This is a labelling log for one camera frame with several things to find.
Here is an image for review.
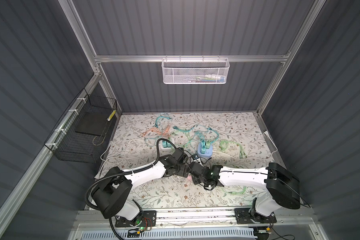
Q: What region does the yellow marker pen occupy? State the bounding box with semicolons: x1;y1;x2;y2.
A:
107;110;117;122

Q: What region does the white wire basket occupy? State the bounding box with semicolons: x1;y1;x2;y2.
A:
161;58;230;85

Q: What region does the blue power strip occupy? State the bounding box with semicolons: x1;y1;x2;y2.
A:
197;140;213;159

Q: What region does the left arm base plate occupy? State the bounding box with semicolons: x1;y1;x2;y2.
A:
114;210;157;228

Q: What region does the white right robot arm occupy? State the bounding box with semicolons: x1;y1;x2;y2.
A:
186;162;301;223

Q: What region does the pink multi-head charging cable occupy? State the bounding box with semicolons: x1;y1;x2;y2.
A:
142;125;172;139

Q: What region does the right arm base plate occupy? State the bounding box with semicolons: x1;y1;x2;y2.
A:
234;208;277;224

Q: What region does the green multi-head cable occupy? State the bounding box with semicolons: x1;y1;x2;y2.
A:
218;139;247;160

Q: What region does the black wire basket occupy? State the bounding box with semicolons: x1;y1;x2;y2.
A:
45;89;118;164

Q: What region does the black foam pad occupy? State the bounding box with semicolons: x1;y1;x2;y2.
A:
75;112;111;137

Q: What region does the black corrugated conduit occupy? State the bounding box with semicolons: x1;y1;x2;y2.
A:
84;137;178;240

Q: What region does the green cable near front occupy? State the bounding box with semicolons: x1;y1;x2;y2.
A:
223;185;248;196

